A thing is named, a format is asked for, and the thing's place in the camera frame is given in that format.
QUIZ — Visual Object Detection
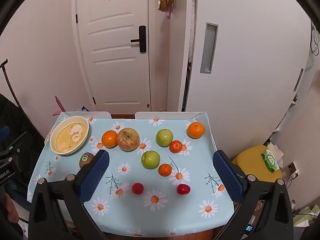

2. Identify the large orange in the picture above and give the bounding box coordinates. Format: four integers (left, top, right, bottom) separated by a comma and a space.
101, 130, 118, 148
187, 122, 205, 139

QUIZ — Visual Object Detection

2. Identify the small tangerine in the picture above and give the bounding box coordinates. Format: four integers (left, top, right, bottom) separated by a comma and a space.
158, 163, 173, 177
170, 140, 183, 153

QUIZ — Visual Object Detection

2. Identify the white panelled door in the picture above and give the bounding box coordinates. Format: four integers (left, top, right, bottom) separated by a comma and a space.
72, 0, 151, 112

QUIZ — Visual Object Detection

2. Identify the green striped cloth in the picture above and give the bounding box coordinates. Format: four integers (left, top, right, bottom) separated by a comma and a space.
292, 206, 320, 227

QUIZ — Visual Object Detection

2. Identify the metal rack pole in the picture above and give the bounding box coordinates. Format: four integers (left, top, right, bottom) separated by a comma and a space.
0, 59, 16, 101

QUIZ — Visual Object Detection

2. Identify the yellow stool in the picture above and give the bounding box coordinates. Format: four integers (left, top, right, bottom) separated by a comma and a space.
231, 144, 284, 183

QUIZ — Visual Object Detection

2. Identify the black padded jacket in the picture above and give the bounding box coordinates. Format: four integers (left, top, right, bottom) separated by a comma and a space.
0, 94, 47, 220

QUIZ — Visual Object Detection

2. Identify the large red-yellow apple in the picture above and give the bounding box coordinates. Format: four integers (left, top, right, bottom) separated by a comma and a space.
116, 127, 140, 151

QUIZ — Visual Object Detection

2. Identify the white sliding door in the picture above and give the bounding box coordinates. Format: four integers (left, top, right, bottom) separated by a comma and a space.
184, 0, 313, 155

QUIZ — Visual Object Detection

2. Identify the cream bowl with duck print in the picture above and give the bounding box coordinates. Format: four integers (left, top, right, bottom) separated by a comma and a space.
49, 116, 90, 155

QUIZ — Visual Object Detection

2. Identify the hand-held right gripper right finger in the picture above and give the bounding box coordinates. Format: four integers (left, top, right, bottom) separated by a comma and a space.
213, 150, 294, 240

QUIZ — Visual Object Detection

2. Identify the person's left hand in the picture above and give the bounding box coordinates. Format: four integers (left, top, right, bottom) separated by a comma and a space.
0, 192, 20, 223

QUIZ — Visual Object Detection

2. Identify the brown kiwi with green sticker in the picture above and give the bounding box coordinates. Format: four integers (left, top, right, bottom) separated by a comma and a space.
79, 152, 95, 169

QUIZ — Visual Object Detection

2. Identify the black cable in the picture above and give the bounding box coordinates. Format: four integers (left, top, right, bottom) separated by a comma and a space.
310, 21, 320, 56

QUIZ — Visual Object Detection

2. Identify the light blue daisy tablecloth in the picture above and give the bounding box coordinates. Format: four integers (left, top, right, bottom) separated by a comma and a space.
27, 112, 235, 237

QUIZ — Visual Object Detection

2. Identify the green apple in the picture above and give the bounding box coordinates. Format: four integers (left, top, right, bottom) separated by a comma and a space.
141, 150, 160, 169
156, 129, 173, 147

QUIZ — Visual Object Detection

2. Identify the black door handle lock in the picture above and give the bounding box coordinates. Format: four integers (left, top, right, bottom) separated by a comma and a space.
130, 25, 147, 53

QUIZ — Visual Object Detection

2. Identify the green tissue pack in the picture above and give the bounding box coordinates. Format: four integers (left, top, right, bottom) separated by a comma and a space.
261, 149, 280, 173

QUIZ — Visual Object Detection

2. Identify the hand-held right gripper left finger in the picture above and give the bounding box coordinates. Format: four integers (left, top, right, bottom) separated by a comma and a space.
29, 149, 110, 240

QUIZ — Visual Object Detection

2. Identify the wall power socket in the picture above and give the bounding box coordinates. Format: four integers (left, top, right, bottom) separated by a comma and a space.
287, 162, 300, 178

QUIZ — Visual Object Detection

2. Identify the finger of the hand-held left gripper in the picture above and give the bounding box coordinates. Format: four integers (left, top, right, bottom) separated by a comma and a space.
0, 131, 33, 161
0, 126, 11, 140

